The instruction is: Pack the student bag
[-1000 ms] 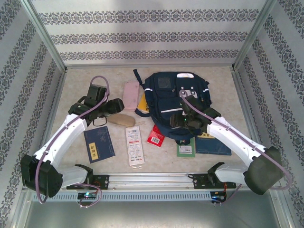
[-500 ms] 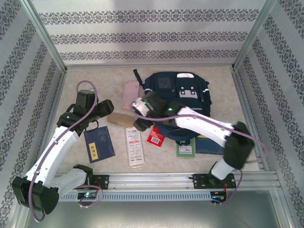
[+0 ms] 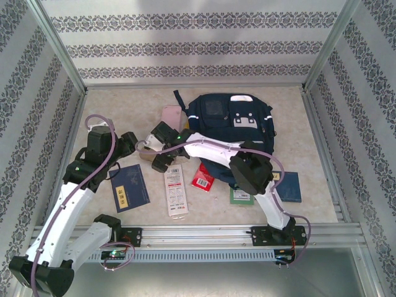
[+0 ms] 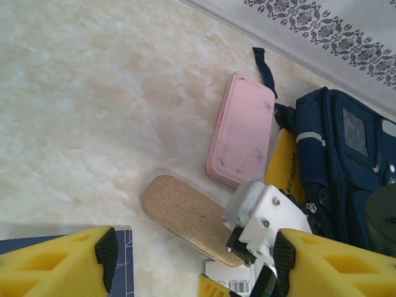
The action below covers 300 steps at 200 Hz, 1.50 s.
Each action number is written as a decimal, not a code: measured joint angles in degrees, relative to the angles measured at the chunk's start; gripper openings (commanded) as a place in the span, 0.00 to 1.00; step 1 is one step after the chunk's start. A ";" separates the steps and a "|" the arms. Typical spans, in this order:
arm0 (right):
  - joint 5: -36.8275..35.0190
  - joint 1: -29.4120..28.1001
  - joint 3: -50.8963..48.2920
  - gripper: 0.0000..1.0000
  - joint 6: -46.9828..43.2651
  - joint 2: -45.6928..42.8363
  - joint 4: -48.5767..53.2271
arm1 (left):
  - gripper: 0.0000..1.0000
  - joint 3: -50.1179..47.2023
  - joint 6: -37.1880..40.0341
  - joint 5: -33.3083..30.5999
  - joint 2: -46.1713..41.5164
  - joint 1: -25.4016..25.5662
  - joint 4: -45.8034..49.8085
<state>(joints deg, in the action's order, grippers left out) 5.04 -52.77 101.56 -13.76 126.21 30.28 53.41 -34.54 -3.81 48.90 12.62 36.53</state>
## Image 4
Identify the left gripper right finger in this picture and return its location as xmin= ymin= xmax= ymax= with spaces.
xmin=273 ymin=228 xmax=396 ymax=297

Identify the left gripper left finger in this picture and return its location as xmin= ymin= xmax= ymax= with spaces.
xmin=0 ymin=225 xmax=120 ymax=297

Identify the long white ruler package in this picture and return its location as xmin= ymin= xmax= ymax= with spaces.
xmin=202 ymin=261 xmax=259 ymax=295

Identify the rounded wooden board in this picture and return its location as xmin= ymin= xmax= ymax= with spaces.
xmin=140 ymin=174 xmax=245 ymax=267

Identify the navy book with yellow label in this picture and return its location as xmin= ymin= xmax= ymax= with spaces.
xmin=0 ymin=228 xmax=137 ymax=297

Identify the navy blue backpack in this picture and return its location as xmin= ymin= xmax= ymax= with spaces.
xmin=252 ymin=46 xmax=396 ymax=259

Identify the yellow notebook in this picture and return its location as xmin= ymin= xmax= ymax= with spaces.
xmin=264 ymin=129 xmax=306 ymax=202

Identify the pink pencil case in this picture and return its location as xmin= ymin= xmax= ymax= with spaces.
xmin=205 ymin=72 xmax=276 ymax=188

